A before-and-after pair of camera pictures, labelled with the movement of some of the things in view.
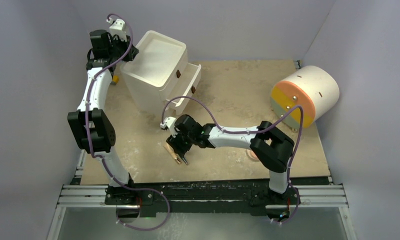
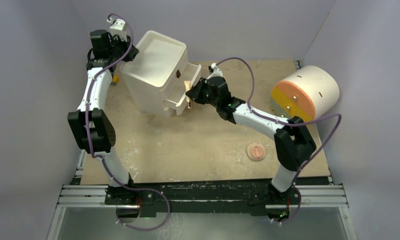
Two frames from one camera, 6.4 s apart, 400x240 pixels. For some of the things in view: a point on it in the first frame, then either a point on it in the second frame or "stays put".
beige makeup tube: x=171 y=151 to x=187 y=84
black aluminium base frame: x=268 y=195 stays put
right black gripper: x=175 y=143 to x=195 y=93
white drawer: x=186 y=87 stays put
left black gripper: x=117 y=41 stays put
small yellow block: x=115 y=78 stays put
